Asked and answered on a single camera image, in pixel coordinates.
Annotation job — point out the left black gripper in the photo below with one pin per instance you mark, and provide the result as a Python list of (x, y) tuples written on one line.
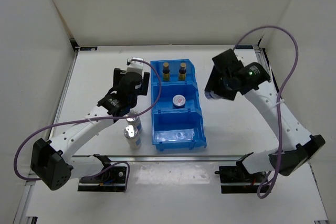
[(143, 89)]

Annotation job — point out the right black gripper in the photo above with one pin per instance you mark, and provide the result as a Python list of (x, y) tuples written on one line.
[(212, 85)]

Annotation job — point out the red-label lid jar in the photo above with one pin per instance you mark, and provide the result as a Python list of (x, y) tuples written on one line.
[(211, 95), (179, 101)]

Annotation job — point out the brown bottle yellow label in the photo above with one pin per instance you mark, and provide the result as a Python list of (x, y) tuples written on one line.
[(182, 72), (166, 72)]

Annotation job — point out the silver-lid white jar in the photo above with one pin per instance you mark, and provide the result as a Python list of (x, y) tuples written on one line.
[(134, 119), (132, 136)]

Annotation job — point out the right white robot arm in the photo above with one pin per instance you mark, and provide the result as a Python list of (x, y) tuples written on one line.
[(297, 145)]

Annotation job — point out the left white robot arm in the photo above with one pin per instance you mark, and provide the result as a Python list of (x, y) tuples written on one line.
[(52, 160)]

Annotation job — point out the right blue corner label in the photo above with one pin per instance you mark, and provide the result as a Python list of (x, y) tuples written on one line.
[(243, 47)]

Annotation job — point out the blue corner label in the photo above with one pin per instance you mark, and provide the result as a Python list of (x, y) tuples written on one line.
[(88, 48), (243, 47)]

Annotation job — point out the blue three-compartment plastic bin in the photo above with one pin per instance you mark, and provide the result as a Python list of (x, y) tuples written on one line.
[(176, 128)]

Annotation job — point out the left blue corner label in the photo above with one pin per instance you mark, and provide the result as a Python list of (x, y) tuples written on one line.
[(88, 48)]

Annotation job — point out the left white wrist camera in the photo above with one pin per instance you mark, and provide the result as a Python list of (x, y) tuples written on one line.
[(135, 65)]

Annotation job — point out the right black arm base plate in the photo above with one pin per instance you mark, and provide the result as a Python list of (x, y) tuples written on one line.
[(234, 180)]

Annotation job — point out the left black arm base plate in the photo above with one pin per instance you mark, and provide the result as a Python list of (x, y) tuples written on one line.
[(113, 180)]

